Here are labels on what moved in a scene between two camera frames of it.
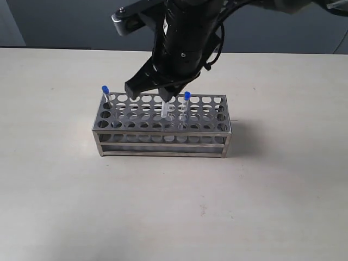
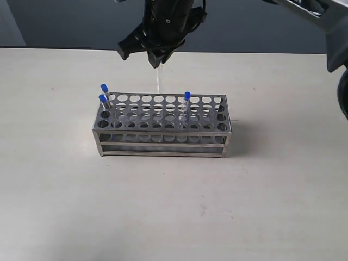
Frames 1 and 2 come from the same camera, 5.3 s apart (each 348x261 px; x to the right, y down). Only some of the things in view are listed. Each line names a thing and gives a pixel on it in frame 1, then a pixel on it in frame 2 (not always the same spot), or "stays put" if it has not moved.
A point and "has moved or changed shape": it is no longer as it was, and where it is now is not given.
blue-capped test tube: (165, 109) has moved or changed shape
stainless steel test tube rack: (188, 125) stays put
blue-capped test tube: (183, 122) stays put
